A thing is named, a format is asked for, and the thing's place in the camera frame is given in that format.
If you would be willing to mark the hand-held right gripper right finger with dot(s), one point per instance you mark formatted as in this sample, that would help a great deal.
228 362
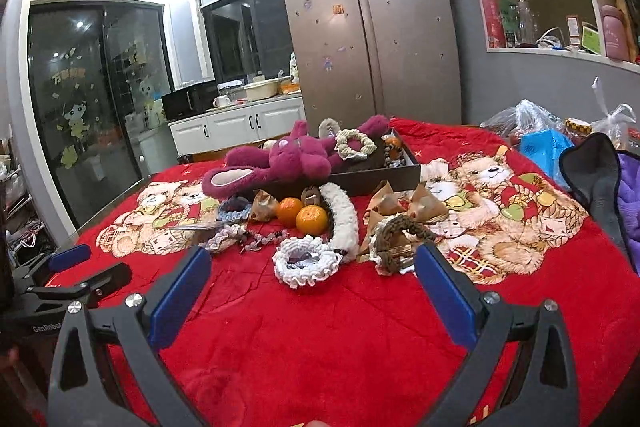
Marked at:
445 294

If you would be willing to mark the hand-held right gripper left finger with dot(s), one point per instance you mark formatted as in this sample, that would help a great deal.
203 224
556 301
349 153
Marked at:
180 294

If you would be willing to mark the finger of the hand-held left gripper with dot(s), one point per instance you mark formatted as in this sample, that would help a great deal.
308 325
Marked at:
70 257
107 279

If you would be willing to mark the white crochet scrunchie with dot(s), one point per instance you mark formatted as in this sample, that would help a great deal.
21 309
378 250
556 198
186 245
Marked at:
290 276

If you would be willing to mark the white lace scrunchie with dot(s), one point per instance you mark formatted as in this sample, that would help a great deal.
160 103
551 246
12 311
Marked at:
225 238

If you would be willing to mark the brown braided scrunchie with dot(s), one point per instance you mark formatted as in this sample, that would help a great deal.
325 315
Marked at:
395 227

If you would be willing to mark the brown snack packet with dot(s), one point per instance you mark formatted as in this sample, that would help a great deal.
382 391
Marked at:
429 207
367 242
262 207
387 202

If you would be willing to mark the blue crochet scrunchie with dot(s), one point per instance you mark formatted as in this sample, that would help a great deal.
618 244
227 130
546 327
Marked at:
234 207

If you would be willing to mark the white fluffy hair claw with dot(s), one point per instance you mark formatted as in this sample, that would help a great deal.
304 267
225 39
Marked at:
342 217

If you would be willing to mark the red bear printed blanket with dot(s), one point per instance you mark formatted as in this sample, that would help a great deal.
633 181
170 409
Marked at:
320 332

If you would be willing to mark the orange mandarin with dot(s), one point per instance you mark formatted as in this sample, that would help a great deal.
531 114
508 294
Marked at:
311 221
289 212

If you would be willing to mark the wooden chair back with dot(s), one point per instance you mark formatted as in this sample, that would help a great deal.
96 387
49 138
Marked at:
220 153

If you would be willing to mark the glass sliding door with stickers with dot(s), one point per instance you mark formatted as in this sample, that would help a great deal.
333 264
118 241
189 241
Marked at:
90 107

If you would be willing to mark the brown plush hair clip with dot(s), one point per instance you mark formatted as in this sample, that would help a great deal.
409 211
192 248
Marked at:
310 195

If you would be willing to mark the blue box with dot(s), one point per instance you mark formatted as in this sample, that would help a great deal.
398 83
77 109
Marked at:
545 152

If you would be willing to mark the white kitchen cabinet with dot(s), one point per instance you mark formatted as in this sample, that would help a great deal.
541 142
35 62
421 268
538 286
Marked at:
235 124

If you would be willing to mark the purple plush toy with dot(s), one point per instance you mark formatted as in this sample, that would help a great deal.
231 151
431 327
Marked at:
295 157

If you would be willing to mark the clear plastic bag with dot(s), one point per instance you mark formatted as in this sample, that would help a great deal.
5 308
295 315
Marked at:
520 119

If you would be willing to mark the dark grey cloth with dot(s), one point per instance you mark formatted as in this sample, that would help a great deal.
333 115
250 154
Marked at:
595 177

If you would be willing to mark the black microwave oven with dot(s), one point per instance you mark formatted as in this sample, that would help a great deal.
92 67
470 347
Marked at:
187 101

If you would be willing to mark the white mug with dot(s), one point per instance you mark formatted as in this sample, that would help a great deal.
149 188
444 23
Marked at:
220 102

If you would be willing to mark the beige fluffy scrunchie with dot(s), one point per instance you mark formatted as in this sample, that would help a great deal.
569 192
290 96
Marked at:
327 126

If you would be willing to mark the purple cloth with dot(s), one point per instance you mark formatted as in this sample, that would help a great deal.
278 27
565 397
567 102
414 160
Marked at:
631 197

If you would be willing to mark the jar with checked lid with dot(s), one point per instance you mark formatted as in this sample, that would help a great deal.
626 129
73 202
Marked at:
577 129

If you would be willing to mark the cream pot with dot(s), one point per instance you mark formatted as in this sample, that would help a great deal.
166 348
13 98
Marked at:
260 91

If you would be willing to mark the orange food tray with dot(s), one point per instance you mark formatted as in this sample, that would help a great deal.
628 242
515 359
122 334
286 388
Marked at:
290 88

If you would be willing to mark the white plastic bag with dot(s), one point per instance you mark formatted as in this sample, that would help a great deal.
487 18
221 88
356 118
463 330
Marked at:
612 119

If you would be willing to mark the printed plastic bag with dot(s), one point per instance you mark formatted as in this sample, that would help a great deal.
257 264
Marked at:
294 68

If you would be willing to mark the silver double door refrigerator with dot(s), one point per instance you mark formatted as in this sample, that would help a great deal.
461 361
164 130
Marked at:
370 47

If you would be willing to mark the dark kitchen window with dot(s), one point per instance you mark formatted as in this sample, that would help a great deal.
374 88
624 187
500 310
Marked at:
245 32

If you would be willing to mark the red gift box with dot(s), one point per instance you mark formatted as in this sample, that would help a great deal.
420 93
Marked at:
492 17

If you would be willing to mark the clear glass bottles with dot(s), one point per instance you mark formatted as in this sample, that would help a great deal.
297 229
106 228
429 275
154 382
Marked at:
527 22

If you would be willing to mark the green label box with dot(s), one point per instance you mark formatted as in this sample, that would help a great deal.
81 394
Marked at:
591 39

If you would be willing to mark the pink thermos bottle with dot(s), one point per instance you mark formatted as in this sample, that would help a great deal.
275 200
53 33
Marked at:
615 32

